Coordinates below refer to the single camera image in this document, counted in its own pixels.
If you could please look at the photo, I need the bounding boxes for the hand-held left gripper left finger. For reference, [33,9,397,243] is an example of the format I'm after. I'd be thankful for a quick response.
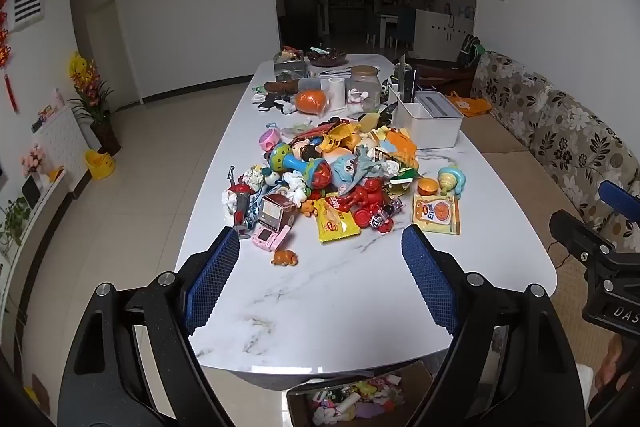
[59,226,241,427]

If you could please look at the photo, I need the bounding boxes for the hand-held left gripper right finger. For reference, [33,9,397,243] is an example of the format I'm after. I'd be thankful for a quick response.
[401,225,586,427]

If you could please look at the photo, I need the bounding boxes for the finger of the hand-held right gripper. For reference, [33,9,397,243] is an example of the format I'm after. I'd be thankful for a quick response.
[549,210,617,268]
[598,180,640,224]

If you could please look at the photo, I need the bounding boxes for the cardboard box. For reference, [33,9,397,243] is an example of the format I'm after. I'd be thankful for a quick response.
[286,359,436,427]

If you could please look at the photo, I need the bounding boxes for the person's right hand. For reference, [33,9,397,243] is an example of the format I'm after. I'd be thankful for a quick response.
[594,338,627,414]

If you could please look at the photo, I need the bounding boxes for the orange snack packet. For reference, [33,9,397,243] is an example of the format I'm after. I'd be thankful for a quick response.
[412,194,461,236]

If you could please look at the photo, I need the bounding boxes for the pink toy game console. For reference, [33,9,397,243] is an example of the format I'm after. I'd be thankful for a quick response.
[252,224,291,251]

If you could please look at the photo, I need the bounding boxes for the red toy robot figure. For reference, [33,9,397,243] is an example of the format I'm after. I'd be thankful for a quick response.
[227,167,256,240]

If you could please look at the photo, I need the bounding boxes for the brown toy box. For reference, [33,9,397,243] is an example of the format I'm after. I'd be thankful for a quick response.
[261,194,297,230]

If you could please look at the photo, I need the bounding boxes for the teal snail toy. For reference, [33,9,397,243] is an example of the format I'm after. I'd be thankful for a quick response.
[437,165,467,199]

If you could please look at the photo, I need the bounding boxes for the red plastic toy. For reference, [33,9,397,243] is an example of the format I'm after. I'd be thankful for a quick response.
[345,179,386,228]

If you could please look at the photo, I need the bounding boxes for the floral sofa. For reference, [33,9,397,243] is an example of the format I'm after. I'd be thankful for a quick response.
[462,52,640,258]

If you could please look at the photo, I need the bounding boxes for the yellow snack packet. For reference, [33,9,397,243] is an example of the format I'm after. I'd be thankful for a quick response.
[314,198,361,244]

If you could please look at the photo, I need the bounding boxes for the white crumpled tissue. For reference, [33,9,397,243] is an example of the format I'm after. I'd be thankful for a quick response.
[282,172,308,208]

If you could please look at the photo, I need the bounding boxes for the orange cloth toy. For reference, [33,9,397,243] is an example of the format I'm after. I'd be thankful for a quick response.
[385,130,418,168]

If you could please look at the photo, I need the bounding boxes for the blue shark plush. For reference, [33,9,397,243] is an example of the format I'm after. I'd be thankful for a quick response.
[331,154,381,188]

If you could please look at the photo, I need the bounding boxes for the blue toy rattle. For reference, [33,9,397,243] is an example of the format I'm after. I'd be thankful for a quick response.
[267,143,332,188]

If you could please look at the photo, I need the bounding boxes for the pink plastic toy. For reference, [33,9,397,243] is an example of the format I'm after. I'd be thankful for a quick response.
[258,123,282,152]

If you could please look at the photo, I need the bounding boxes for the white storage box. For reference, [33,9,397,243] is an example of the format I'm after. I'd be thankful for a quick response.
[391,91,465,150]

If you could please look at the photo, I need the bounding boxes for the yellow potty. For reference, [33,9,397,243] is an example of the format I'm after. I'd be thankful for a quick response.
[84,149,117,180]

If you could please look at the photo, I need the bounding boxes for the orange bag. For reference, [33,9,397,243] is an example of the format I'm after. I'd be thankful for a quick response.
[446,91,493,116]

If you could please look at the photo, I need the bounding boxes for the yellow toy truck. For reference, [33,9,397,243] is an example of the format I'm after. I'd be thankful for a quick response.
[322,119,361,152]

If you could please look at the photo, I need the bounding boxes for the black and white socks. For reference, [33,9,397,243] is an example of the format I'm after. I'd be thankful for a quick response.
[251,93,296,115]

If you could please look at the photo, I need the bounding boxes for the black tablet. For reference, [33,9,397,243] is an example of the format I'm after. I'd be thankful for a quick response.
[397,55,417,104]

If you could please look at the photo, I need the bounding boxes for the glass jar with wooden lid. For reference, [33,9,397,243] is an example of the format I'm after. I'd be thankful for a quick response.
[346,66,382,118]

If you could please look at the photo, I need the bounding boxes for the orange ball in plastic bag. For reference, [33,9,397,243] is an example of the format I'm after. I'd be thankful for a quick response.
[295,90,328,114]

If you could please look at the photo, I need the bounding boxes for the green leafy plant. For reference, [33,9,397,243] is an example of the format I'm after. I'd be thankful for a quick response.
[0,197,32,253]

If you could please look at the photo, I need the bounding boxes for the brown oblong toy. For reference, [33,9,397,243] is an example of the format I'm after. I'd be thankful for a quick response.
[263,80,301,95]

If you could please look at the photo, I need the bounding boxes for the white radiator cover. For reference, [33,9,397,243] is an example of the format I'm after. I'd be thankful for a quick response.
[30,104,98,202]

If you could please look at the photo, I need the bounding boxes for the white paper roll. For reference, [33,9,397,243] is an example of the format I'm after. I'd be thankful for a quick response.
[327,77,347,110]

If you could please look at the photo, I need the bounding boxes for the green and black backpack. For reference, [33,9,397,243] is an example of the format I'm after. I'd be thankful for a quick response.
[456,34,487,70]

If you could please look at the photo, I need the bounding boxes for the yellow flower potted plant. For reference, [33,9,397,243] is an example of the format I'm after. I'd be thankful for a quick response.
[67,52,122,156]

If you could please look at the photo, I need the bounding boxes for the pink flower bunch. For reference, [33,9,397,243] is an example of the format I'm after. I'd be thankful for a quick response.
[21,144,51,178]

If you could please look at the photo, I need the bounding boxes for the white cabinet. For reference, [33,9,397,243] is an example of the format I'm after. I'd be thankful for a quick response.
[414,9,475,58]

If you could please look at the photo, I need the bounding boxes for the dark bowl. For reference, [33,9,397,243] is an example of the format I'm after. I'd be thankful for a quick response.
[306,48,348,68]

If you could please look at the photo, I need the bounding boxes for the blue chair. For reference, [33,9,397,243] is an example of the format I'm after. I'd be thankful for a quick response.
[387,7,417,50]

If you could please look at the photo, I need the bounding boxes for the black picture frame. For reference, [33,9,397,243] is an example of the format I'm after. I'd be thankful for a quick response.
[22,177,42,208]

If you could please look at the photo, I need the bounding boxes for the red knot wall decoration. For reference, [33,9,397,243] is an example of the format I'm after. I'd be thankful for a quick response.
[0,0,20,112]

